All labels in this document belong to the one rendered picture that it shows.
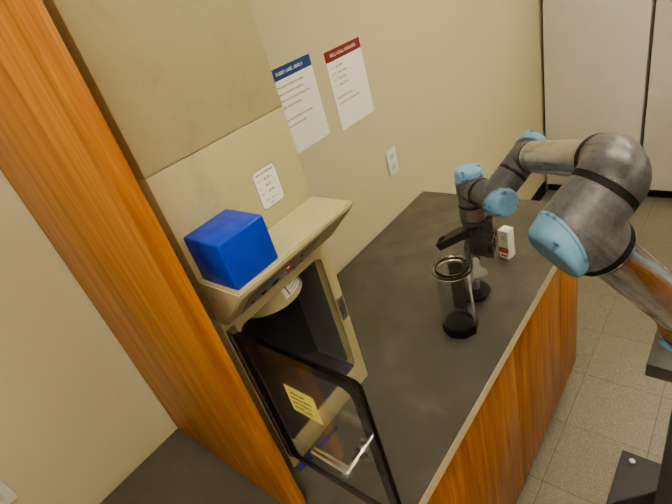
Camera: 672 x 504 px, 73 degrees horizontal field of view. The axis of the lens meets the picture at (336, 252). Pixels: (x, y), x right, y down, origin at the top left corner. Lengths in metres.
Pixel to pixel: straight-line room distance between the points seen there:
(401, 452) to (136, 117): 0.89
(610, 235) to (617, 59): 2.80
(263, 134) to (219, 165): 0.12
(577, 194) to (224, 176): 0.60
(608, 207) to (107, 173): 0.73
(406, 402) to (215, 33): 0.94
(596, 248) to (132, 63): 0.77
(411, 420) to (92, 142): 0.93
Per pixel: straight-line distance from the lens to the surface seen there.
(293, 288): 1.04
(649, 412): 2.47
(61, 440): 1.36
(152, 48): 0.80
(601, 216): 0.83
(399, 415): 1.23
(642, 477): 2.27
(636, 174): 0.86
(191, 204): 0.82
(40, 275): 1.20
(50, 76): 0.65
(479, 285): 1.49
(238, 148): 0.87
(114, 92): 0.76
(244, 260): 0.76
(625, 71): 3.61
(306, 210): 0.95
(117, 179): 0.66
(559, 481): 2.22
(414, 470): 1.14
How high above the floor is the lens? 1.90
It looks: 31 degrees down
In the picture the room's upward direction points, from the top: 17 degrees counter-clockwise
